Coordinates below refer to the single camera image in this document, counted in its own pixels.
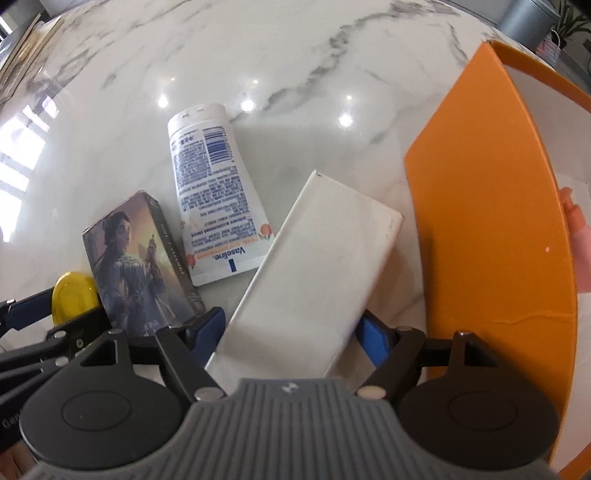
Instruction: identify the orange storage box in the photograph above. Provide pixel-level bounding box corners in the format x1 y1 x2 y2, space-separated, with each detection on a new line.
405 41 590 479

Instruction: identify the potted green plant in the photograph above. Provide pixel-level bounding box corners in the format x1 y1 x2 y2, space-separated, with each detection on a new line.
551 0 590 48

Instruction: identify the white Vaseline lotion tube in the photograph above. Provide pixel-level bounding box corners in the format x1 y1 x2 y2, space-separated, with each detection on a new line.
167 103 274 286

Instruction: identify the grey metal trash bin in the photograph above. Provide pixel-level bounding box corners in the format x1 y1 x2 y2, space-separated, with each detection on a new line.
497 0 560 50

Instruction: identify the yellow round lid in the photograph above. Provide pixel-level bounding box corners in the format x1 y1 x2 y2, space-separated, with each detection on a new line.
51 272 99 327

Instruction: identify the illustrated card box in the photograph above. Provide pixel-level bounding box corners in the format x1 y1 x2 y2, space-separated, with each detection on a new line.
83 191 205 337

